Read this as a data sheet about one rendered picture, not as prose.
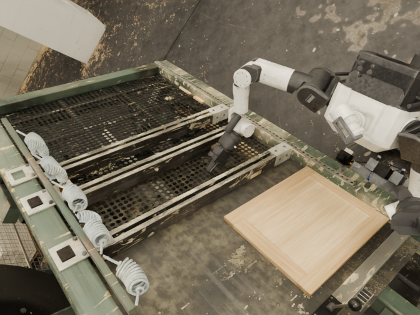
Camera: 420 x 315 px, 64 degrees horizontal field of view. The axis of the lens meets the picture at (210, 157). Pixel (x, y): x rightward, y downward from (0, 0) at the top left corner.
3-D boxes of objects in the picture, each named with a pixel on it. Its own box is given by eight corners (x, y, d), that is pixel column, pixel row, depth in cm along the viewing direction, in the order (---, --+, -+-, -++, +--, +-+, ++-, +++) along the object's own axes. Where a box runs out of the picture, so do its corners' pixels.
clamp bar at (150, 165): (252, 134, 192) (259, 96, 177) (35, 234, 127) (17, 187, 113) (240, 126, 198) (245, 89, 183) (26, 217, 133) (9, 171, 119)
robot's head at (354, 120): (353, 101, 113) (340, 103, 107) (370, 126, 111) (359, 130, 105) (337, 112, 118) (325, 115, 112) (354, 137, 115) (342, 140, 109)
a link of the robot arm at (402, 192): (398, 237, 92) (395, 227, 103) (440, 224, 88) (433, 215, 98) (379, 199, 94) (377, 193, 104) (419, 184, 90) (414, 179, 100)
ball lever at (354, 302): (335, 309, 109) (367, 306, 98) (329, 316, 107) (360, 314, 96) (328, 298, 110) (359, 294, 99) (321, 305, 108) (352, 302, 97)
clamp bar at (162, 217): (292, 160, 176) (304, 120, 161) (65, 289, 111) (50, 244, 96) (277, 150, 181) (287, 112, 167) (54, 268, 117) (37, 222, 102)
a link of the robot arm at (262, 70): (235, 58, 133) (288, 75, 126) (249, 49, 142) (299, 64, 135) (231, 84, 141) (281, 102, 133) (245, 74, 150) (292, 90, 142)
